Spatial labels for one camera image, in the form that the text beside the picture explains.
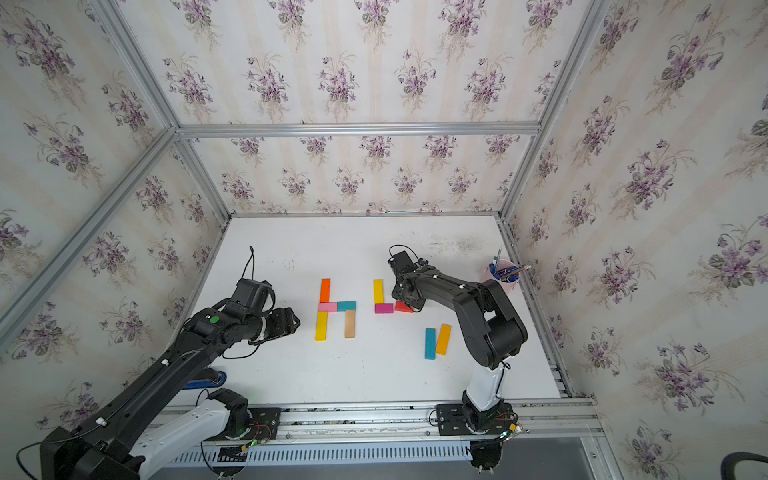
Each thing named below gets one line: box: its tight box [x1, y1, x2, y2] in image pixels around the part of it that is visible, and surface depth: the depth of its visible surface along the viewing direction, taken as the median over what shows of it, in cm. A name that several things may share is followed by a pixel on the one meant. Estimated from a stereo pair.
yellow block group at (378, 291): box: [373, 279, 385, 305], surface depth 100 cm
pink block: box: [318, 302, 337, 312], surface depth 95 cm
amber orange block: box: [436, 324, 453, 356], surface depth 90 cm
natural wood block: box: [344, 310, 356, 339], surface depth 92 cm
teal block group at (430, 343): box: [425, 328, 436, 360], surface depth 88 cm
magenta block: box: [374, 303, 394, 314], surface depth 95 cm
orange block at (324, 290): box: [320, 278, 331, 303], surface depth 99 cm
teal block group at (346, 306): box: [337, 301, 357, 311], surface depth 95 cm
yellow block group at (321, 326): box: [315, 311, 329, 342], surface depth 92 cm
